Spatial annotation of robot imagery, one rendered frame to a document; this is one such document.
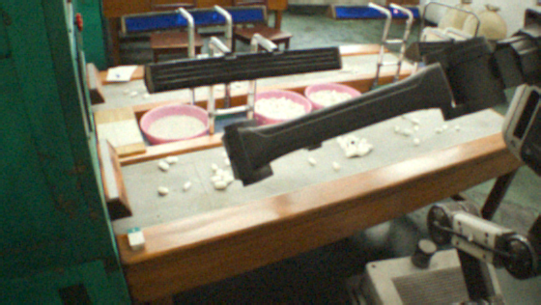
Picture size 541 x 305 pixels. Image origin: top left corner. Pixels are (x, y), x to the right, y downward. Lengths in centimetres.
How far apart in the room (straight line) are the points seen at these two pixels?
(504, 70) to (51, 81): 66
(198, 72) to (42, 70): 52
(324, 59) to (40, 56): 86
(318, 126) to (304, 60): 67
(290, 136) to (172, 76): 56
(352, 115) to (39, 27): 47
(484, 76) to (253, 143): 34
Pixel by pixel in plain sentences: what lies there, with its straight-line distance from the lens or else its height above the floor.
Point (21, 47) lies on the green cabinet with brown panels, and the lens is 63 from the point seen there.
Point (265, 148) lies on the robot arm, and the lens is 55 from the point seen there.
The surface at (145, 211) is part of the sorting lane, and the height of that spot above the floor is 74.
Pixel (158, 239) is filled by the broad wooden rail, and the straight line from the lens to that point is 99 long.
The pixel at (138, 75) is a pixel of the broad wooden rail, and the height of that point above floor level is 76.
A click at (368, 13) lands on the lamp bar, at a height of 108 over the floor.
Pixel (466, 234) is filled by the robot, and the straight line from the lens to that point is 114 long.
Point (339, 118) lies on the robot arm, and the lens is 54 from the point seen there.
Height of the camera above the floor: 148
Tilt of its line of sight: 34 degrees down
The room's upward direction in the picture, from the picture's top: 5 degrees clockwise
